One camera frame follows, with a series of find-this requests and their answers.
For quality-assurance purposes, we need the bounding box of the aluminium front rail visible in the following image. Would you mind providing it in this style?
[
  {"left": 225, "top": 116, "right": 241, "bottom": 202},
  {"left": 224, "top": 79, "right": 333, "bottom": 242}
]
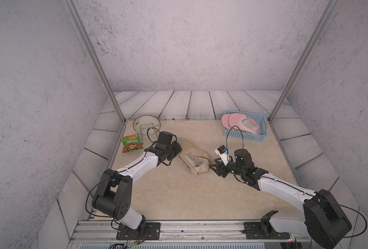
[{"left": 68, "top": 220, "right": 320, "bottom": 249}]

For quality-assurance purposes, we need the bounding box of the green snack packet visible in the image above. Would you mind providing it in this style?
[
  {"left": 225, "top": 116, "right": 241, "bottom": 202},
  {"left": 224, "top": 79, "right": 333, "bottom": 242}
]
[{"left": 120, "top": 134, "right": 142, "bottom": 153}]

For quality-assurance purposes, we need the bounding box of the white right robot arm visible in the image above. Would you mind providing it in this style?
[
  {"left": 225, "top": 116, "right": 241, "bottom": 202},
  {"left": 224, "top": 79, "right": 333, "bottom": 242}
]
[{"left": 209, "top": 145, "right": 352, "bottom": 249}]

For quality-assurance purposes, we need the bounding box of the beige baseball cap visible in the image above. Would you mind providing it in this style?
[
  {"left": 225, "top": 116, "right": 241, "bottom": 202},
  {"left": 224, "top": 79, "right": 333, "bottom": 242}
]
[{"left": 178, "top": 138, "right": 212, "bottom": 175}]

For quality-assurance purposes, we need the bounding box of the pink baseball cap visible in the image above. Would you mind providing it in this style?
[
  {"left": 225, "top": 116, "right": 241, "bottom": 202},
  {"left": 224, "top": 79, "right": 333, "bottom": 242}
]
[
  {"left": 230, "top": 113, "right": 260, "bottom": 134},
  {"left": 221, "top": 113, "right": 232, "bottom": 130}
]

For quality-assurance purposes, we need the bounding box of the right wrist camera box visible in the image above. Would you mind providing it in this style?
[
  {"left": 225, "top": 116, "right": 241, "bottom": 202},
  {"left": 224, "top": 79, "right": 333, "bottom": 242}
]
[{"left": 215, "top": 145, "right": 231, "bottom": 166}]

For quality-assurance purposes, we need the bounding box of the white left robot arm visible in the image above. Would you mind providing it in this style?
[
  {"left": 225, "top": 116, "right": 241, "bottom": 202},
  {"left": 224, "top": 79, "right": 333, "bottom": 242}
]
[{"left": 92, "top": 131, "right": 182, "bottom": 233}]

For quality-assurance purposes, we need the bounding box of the green glass plate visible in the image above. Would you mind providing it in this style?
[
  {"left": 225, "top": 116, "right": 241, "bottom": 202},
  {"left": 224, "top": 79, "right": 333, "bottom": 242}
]
[{"left": 133, "top": 115, "right": 161, "bottom": 135}]

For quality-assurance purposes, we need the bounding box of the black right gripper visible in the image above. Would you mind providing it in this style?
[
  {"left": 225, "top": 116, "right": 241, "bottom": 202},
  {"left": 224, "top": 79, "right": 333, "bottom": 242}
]
[{"left": 208, "top": 157, "right": 245, "bottom": 178}]

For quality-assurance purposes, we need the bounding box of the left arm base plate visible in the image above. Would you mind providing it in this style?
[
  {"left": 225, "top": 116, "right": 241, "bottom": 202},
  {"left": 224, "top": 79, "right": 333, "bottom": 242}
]
[{"left": 116, "top": 222, "right": 161, "bottom": 241}]

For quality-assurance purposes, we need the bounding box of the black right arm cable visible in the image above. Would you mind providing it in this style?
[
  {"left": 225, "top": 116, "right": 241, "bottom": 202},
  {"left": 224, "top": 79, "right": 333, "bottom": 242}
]
[{"left": 225, "top": 125, "right": 368, "bottom": 239}]

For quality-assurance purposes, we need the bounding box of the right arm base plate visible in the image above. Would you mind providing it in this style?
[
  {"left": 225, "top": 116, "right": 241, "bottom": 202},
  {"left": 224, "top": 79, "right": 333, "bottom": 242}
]
[{"left": 242, "top": 222, "right": 291, "bottom": 240}]

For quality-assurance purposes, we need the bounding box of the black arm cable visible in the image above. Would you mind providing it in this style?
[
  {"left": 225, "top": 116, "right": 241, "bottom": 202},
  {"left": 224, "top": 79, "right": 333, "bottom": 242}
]
[
  {"left": 85, "top": 126, "right": 178, "bottom": 218},
  {"left": 225, "top": 125, "right": 368, "bottom": 239}
]

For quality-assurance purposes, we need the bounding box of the light blue perforated basket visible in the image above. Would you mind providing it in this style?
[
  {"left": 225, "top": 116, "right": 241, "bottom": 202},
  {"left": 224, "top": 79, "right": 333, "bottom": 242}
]
[{"left": 221, "top": 110, "right": 269, "bottom": 142}]

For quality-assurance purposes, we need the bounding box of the right aluminium frame post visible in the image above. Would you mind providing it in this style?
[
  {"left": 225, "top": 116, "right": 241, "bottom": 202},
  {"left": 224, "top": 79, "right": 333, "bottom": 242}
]
[{"left": 268, "top": 0, "right": 339, "bottom": 123}]

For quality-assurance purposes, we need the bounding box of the aluminium frame post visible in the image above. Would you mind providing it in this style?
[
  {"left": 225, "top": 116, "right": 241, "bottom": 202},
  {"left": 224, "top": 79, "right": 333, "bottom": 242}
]
[
  {"left": 268, "top": 0, "right": 339, "bottom": 123},
  {"left": 63, "top": 0, "right": 126, "bottom": 122}
]

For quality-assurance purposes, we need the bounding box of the left aluminium frame post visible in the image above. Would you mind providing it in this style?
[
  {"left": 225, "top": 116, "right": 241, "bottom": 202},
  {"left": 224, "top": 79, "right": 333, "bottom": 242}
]
[{"left": 63, "top": 0, "right": 126, "bottom": 122}]

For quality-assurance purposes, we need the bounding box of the metal wire plate stand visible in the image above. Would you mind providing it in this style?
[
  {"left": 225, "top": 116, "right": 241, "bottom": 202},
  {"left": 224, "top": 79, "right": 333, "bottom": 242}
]
[{"left": 139, "top": 123, "right": 159, "bottom": 142}]

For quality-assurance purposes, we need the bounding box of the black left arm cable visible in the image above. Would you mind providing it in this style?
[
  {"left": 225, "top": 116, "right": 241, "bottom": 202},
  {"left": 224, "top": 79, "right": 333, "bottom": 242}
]
[{"left": 85, "top": 126, "right": 178, "bottom": 218}]

